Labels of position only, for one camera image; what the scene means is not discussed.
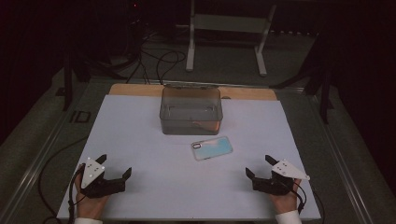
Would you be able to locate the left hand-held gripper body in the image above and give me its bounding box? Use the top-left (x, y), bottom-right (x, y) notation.
top-left (79, 157), bottom-right (127, 200)

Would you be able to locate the person's right hand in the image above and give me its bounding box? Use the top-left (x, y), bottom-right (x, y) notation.
top-left (268, 178), bottom-right (303, 216)

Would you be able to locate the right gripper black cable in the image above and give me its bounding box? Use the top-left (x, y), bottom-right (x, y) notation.
top-left (290, 180), bottom-right (308, 217)

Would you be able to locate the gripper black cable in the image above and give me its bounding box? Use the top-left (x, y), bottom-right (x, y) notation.
top-left (290, 180), bottom-right (308, 217)
top-left (67, 162), bottom-right (87, 224)

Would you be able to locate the clear blue phone case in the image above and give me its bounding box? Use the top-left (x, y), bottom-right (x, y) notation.
top-left (191, 135), bottom-right (233, 161)

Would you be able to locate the person's left hand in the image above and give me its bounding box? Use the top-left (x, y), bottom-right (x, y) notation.
top-left (75, 174), bottom-right (110, 220)

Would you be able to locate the looped black floor cable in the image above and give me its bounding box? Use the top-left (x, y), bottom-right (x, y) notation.
top-left (154, 49), bottom-right (188, 86)

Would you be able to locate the white table sheet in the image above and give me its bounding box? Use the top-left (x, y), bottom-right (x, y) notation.
top-left (56, 93), bottom-right (322, 221)

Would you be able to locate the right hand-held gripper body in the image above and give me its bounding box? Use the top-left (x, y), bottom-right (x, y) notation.
top-left (252, 159), bottom-right (311, 197)

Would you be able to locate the metal frame rail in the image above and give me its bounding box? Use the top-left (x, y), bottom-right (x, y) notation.
top-left (0, 88), bottom-right (92, 224)
top-left (306, 90), bottom-right (375, 224)

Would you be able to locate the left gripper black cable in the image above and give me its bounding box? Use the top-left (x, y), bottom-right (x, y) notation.
top-left (67, 162), bottom-right (87, 224)

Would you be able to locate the clear grey lidded storage box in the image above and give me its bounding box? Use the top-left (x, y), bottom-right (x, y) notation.
top-left (159, 82), bottom-right (224, 136)

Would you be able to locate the black metal stand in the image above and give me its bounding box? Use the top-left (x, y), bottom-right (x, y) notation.
top-left (269, 32), bottom-right (336, 125)
top-left (55, 50), bottom-right (94, 113)

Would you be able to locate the white metal stand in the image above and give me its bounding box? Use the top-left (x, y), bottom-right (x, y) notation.
top-left (185, 0), bottom-right (277, 77)

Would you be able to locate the black floor bracket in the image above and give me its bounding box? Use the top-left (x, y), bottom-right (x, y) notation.
top-left (68, 109), bottom-right (93, 124)

